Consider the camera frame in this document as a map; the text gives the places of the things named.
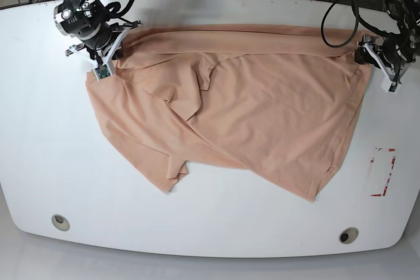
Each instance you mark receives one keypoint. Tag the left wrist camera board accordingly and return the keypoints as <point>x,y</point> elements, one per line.
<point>390,86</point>

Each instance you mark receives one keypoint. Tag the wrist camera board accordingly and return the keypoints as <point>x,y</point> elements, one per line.
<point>390,86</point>
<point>103,71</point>

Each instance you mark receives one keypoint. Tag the right table grommet hole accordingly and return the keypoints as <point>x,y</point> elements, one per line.
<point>348,236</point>

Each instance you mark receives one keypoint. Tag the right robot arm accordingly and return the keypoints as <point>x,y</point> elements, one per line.
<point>95,24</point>

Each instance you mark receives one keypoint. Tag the peach T-shirt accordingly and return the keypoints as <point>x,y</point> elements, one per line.
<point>270,99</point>

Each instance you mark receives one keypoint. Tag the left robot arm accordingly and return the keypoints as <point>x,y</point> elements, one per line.
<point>404,12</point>

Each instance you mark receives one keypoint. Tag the left table grommet hole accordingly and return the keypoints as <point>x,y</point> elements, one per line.
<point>60,222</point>

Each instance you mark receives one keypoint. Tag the table grommet hole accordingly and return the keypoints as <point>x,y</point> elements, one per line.
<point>348,236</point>
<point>60,222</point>

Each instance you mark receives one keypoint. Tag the red tape marking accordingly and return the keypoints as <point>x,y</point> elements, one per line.
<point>380,171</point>

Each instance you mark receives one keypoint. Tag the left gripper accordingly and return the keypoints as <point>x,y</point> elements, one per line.
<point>391,55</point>

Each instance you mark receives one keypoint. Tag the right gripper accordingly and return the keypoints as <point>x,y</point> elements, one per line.
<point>97,41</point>

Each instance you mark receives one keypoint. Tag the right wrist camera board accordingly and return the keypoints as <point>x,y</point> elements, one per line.
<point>103,71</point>

